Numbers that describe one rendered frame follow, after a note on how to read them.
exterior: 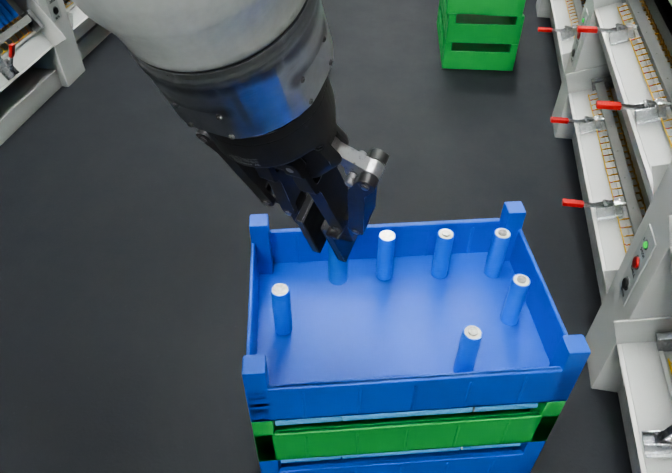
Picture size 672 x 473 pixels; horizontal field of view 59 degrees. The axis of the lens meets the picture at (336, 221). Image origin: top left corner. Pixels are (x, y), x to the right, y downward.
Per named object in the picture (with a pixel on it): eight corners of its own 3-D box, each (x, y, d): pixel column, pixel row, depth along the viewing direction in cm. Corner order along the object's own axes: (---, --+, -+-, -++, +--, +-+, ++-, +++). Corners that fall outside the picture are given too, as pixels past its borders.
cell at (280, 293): (270, 282, 58) (275, 323, 62) (270, 297, 56) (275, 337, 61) (289, 281, 58) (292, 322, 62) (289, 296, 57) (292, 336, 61)
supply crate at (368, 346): (250, 423, 54) (241, 375, 49) (256, 263, 69) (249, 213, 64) (567, 402, 56) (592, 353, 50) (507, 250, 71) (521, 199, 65)
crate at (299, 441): (258, 462, 60) (250, 423, 54) (262, 306, 75) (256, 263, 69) (547, 442, 61) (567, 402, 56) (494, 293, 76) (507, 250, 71)
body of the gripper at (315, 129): (153, 112, 31) (217, 191, 39) (294, 153, 28) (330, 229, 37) (218, 5, 33) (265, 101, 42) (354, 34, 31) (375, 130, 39)
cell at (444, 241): (432, 279, 67) (439, 238, 62) (429, 267, 68) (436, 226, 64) (448, 278, 67) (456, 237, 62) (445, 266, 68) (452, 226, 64)
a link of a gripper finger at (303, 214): (303, 222, 46) (294, 220, 46) (320, 254, 52) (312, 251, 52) (318, 190, 47) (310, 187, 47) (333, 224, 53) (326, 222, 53)
